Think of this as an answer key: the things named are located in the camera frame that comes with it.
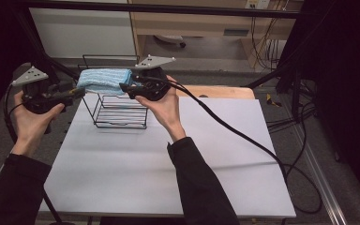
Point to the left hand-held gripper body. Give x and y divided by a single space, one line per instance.
36 97

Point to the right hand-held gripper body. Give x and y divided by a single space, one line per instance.
151 87

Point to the blue striped cloth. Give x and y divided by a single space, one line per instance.
104 80

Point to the person's right hand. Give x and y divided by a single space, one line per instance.
167 112

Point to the person's left hand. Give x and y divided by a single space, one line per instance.
33 128

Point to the grey chair base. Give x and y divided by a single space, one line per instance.
170 39

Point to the white cabinet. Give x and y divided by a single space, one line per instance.
81 33

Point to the wooden desk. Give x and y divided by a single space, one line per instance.
200 23

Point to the white table cover board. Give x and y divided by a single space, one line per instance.
122 168

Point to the yellow black tape strip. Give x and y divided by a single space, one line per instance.
272 100

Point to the white power outlet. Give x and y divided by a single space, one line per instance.
258 3

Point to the black frame strut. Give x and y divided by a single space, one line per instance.
295 90
51 70

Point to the black frame crossbar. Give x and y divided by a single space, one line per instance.
168 8

